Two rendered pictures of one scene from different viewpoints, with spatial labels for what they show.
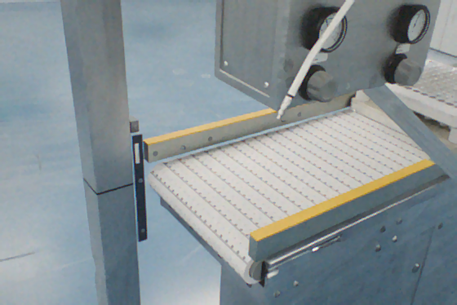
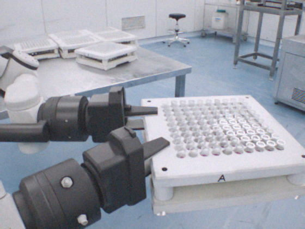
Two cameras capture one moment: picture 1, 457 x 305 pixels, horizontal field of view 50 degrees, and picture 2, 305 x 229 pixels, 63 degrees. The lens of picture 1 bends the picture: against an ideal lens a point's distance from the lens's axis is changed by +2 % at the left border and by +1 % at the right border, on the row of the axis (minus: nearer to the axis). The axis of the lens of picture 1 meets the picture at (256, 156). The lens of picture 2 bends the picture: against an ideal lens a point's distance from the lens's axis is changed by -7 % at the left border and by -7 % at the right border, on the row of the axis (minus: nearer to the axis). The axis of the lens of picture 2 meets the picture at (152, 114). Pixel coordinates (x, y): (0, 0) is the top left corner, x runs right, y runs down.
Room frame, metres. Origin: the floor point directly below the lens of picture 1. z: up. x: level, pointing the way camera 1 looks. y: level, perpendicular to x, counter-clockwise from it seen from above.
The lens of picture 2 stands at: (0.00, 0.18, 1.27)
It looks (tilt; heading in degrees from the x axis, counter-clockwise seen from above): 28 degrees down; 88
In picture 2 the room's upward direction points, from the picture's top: straight up
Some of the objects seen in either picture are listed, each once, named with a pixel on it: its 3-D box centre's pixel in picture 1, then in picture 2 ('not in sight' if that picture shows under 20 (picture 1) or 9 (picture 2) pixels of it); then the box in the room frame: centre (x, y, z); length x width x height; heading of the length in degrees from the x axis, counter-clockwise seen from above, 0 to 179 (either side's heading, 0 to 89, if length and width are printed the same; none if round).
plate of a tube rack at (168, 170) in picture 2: not in sight; (215, 129); (0.13, 0.57, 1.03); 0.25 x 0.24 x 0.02; 94
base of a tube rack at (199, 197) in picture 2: not in sight; (212, 152); (0.13, 0.57, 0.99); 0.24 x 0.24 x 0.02; 4
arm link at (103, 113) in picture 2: not in sight; (94, 118); (-0.09, 0.63, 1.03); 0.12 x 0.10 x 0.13; 176
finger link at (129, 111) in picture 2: not in sight; (141, 109); (0.00, 0.62, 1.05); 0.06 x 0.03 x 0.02; 176
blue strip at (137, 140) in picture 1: (140, 191); not in sight; (0.65, 0.18, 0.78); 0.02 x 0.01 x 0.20; 130
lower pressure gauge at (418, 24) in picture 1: (413, 24); not in sight; (0.50, -0.15, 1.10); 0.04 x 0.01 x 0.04; 130
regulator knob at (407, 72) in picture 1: (405, 67); not in sight; (0.50, -0.15, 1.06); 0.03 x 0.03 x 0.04; 40
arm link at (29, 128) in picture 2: not in sight; (36, 126); (-0.20, 0.62, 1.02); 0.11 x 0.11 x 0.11; 86
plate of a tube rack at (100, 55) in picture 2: not in sight; (105, 49); (-0.19, 1.61, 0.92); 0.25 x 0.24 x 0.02; 49
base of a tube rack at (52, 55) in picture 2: not in sight; (36, 53); (-0.66, 1.77, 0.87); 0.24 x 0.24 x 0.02; 28
